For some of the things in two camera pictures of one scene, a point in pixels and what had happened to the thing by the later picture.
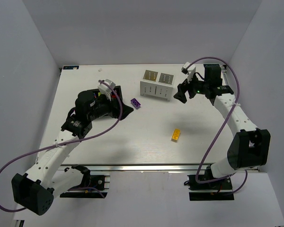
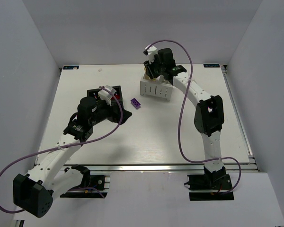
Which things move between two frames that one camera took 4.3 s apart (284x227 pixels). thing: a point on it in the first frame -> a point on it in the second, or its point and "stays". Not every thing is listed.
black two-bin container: (116, 93) stays
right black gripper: (188, 88) -> (151, 71)
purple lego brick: (136, 103) stays
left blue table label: (71, 67) stays
